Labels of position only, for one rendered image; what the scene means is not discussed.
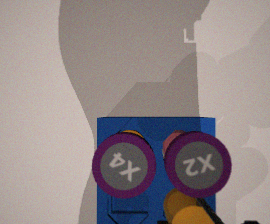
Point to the blue tube rack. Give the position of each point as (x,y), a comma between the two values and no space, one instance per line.
(155,130)

